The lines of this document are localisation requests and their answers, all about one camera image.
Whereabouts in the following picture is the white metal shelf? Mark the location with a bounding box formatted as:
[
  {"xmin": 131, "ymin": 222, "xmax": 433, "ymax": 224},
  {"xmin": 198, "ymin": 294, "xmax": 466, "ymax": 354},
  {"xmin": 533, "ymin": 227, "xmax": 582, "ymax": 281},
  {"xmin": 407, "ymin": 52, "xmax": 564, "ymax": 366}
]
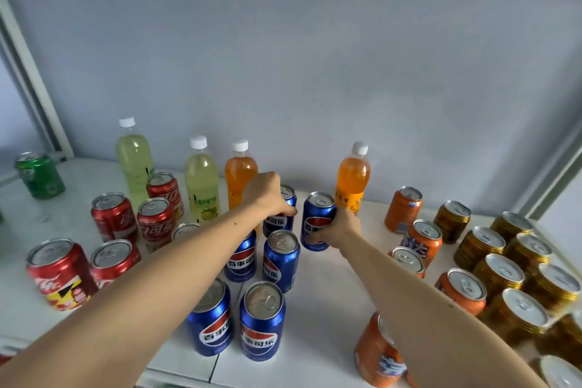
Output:
[{"xmin": 0, "ymin": 0, "xmax": 582, "ymax": 388}]

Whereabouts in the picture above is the person's left forearm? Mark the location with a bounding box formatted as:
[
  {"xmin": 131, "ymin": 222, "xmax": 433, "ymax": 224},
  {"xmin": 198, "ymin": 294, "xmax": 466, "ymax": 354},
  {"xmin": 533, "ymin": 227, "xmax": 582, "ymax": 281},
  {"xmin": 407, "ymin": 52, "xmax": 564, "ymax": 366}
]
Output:
[{"xmin": 0, "ymin": 208, "xmax": 273, "ymax": 388}]

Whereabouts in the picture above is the orange drink bottle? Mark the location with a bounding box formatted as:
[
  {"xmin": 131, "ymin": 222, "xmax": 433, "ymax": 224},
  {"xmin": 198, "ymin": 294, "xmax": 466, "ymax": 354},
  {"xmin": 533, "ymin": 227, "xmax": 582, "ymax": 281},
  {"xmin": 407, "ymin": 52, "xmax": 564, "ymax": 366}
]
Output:
[
  {"xmin": 335, "ymin": 142, "xmax": 372, "ymax": 216},
  {"xmin": 224, "ymin": 139, "xmax": 259, "ymax": 211}
]

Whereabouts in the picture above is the person's right forearm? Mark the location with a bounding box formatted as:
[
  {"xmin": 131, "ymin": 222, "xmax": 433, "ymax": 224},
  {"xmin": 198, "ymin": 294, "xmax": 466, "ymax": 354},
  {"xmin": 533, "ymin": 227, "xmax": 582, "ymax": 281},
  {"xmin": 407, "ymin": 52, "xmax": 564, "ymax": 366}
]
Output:
[{"xmin": 338, "ymin": 233, "xmax": 546, "ymax": 388}]

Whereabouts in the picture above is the group of gold cans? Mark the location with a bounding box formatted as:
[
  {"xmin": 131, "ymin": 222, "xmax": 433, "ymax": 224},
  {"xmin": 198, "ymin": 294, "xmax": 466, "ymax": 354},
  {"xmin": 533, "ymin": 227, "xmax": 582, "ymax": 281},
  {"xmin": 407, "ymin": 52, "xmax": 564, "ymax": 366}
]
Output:
[{"xmin": 432, "ymin": 199, "xmax": 582, "ymax": 388}]

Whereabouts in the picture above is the person's left hand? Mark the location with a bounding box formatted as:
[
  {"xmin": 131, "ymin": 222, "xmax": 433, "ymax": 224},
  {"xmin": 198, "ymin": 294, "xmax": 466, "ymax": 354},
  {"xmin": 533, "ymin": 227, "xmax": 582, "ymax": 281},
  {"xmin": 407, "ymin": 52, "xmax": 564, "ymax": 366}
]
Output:
[{"xmin": 241, "ymin": 170, "xmax": 299, "ymax": 220}]

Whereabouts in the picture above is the person's right hand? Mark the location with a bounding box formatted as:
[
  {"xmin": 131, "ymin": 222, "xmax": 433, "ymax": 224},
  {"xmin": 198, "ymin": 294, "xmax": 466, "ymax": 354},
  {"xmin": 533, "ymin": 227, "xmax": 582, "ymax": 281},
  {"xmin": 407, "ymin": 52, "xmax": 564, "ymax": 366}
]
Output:
[{"xmin": 309, "ymin": 208, "xmax": 363, "ymax": 251}]

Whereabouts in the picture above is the group of red cola cans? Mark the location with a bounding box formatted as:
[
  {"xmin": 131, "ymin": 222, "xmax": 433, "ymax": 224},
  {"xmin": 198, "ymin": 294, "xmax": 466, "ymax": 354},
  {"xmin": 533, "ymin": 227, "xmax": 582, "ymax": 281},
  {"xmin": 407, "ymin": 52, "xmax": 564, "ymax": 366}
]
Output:
[{"xmin": 25, "ymin": 172, "xmax": 203, "ymax": 312}]

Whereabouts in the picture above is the green drink can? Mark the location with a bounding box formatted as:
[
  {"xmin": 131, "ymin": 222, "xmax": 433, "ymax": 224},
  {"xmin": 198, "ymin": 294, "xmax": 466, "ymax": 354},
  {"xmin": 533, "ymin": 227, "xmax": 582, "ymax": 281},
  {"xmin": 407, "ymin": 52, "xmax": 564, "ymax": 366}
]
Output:
[{"xmin": 14, "ymin": 151, "xmax": 67, "ymax": 201}]

